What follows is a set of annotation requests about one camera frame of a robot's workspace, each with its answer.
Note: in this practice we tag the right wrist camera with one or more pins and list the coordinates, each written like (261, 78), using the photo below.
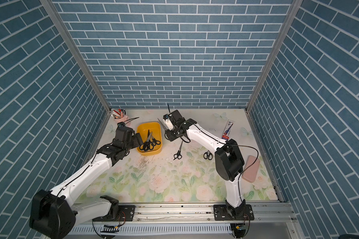
(168, 122)

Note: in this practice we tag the floral table mat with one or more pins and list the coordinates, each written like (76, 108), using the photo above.
(159, 178)

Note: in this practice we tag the black scissors grey blades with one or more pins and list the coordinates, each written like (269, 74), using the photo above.
(149, 144)

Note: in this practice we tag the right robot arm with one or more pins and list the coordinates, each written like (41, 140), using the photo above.
(228, 159)

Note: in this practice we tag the aluminium mounting rail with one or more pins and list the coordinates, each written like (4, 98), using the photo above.
(165, 213)

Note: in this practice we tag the large black scissors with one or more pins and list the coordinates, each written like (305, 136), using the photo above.
(141, 147)

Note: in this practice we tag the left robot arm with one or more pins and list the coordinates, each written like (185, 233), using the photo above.
(54, 212)

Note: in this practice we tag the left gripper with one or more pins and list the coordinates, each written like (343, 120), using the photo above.
(136, 139)

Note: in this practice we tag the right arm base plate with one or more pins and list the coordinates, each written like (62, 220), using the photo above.
(228, 213)

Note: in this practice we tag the yellow plastic storage box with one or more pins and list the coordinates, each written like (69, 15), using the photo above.
(155, 128)

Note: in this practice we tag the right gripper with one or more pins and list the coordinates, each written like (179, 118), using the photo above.
(169, 133)

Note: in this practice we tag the pens in pink cup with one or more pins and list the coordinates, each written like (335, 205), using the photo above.
(118, 113)

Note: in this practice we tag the small black scissors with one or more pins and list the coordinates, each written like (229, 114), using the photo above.
(178, 154)
(154, 141)
(208, 155)

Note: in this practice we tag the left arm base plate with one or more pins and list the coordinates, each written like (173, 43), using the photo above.
(123, 213)

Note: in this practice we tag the pink pen holder cup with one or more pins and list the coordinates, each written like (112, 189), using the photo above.
(122, 119)

